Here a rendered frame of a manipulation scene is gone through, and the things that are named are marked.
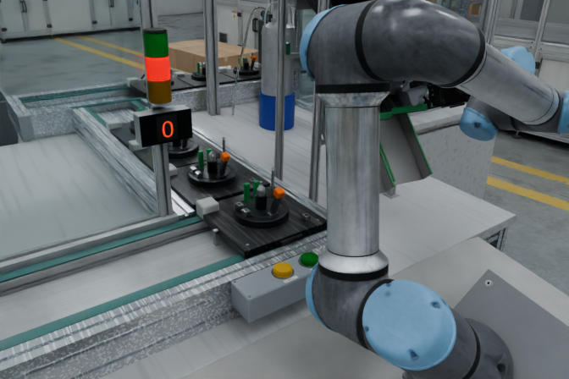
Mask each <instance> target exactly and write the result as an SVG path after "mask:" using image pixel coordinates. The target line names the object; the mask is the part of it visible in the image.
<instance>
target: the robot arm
mask: <svg viewBox="0 0 569 379"><path fill-rule="evenodd" d="M300 59H301V65H302V67H303V69H304V70H306V71H307V75H308V76H309V77H310V78H311V79H312V80H314V81H315V95H316V96H317V97H318V98H319V99H320V100H321V101H322V102H323V104H324V106H325V138H326V193H327V249H326V250H325V251H324V252H323V253H322V254H321V255H320V256H319V257H318V263H317V264H316V265H315V266H314V267H313V269H312V270H311V272H312V275H311V276H309V277H308V278H307V284H306V300H307V306H308V308H309V310H310V311H311V313H312V315H313V316H314V317H315V318H316V319H317V320H318V321H320V322H322V323H323V324H324V325H325V326H326V327H327V328H328V329H329V330H331V331H333V332H337V333H339V334H341V335H343V336H344V337H346V338H349V339H350V340H351V341H353V342H355V343H357V344H359V345H361V346H362V347H363V348H365V349H368V350H370V351H372V352H373V353H375V354H377V355H378V356H380V357H382V358H383V359H384V360H386V361H388V362H389V363H390V364H392V365H395V366H397V367H400V368H401V369H402V370H404V371H406V372H408V373H409V374H411V375H413V376H414V377H416V378H417V379H513V362H512V358H511V353H510V351H509V349H508V348H507V346H506V344H505V342H504V341H503V339H502V338H501V337H500V336H499V335H498V334H497V333H496V332H495V331H494V330H492V329H491V328H490V327H488V326H487V325H485V324H483V323H482V322H480V321H476V320H473V319H469V318H462V317H461V316H460V315H459V314H458V313H456V312H455V311H454V310H453V309H452V308H451V307H449V306H448V305H447V304H446V302H445V301H444V300H443V299H442V298H441V297H440V296H439V295H438V294H437V293H436V292H434V291H433V290H432V289H431V288H428V287H426V286H424V285H422V284H420V283H417V282H414V281H411V280H404V279H401V280H393V279H390V278H389V259H388V257H387V255H386V254H385V253H384V252H383V251H382V250H380V249H379V105H380V103H381V101H382V100H383V99H384V98H385V97H386V96H387V95H388V94H389V83H390V81H393V80H413V81H412V82H410V83H409V84H407V86H406V87H405V88H404V89H403V92H406V91H407V92H408V95H409V97H410V100H411V103H412V105H413V106H416V105H417V104H418V102H419V98H420V96H422V95H425V94H426V93H427V91H428V92H429V94H428V98H429V100H427V107H428V110H429V109H432V108H436V107H442V108H444V107H450V108H453V107H459V106H463V105H465V103H466V102H467V105H466V106H465V107H464V109H463V113H462V115H461V121H460V123H459V126H460V129H461V131H462V132H463V133H464V134H465V135H467V136H469V137H471V138H473V139H475V140H481V141H488V140H492V139H493V138H494V137H495V136H496V134H498V132H499V129H503V130H515V131H532V132H545V133H557V134H558V135H560V134H569V91H557V90H556V89H554V88H553V87H551V86H550V85H548V84H546V83H545V82H543V81H542V80H541V79H539V78H538V77H537V76H535V75H534V72H535V61H534V58H533V55H532V53H531V52H530V51H529V50H528V49H526V48H525V47H511V48H507V49H501V50H500V51H498V50H497V49H495V48H494V47H492V46H490V44H488V43H487V42H486V39H485V36H484V34H483V32H482V31H481V30H480V29H479V28H478V27H477V26H476V25H474V24H473V23H472V22H470V21H469V20H467V19H465V18H463V17H462V16H460V15H459V14H456V13H454V12H453V11H451V10H449V9H447V8H444V7H442V6H440V5H438V4H435V3H431V2H430V1H426V0H371V1H366V2H362V3H354V4H350V5H348V4H342V5H338V6H335V7H333V8H331V9H328V10H325V11H323V12H321V13H319V14H317V15H316V16H315V17H313V19H312V20H311V21H310V22H309V23H308V25H307V27H306V29H305V30H304V32H303V34H302V37H301V44H300ZM421 87H422V88H421ZM418 88H419V89H418ZM431 104H433V107H431Z"/></svg>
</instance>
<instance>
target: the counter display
mask: <svg viewBox="0 0 569 379"><path fill-rule="evenodd" d="M175 113H177V126H178V139H175V140H167V141H163V142H158V139H157V120H156V117H159V116H164V115H169V114H175ZM139 121H140V130H141V146H142V148H143V147H148V146H155V145H160V144H164V143H169V142H173V141H177V140H185V139H189V138H193V135H192V120H191V108H188V109H183V110H178V111H172V112H166V113H157V114H152V115H146V116H141V117H139Z"/></svg>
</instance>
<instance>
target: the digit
mask: <svg viewBox="0 0 569 379"><path fill-rule="evenodd" d="M156 120H157V139H158V142H163V141H167V140H175V139H178V126H177V113H175V114H169V115H164V116H159V117H156Z"/></svg>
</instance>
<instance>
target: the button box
mask: <svg viewBox="0 0 569 379"><path fill-rule="evenodd" d="M301 255H302V254H300V255H297V256H294V257H292V258H290V259H288V260H285V261H281V262H285V263H288V264H290V265H291V266H292V274H291V275H290V276H288V277H277V276H276V275H274V273H273V267H274V265H272V266H269V267H266V268H264V269H262V270H260V271H257V272H254V273H252V274H249V275H246V276H244V277H241V278H238V279H236V280H234V281H232V282H231V304H232V305H233V306H234V307H235V308H236V309H237V311H238V312H239V313H240V314H241V315H242V316H243V317H244V318H245V320H246V321H247V322H248V323H250V322H253V321H255V320H257V319H259V318H262V317H264V316H266V315H268V314H270V313H273V312H275V311H276V310H279V309H282V308H284V307H286V306H287V305H291V304H293V303H295V302H296V301H298V300H301V299H304V298H306V284H307V278H308V277H309V276H311V275H312V272H311V270H312V269H313V267H314V266H305V265H303V264H301V262H300V258H301Z"/></svg>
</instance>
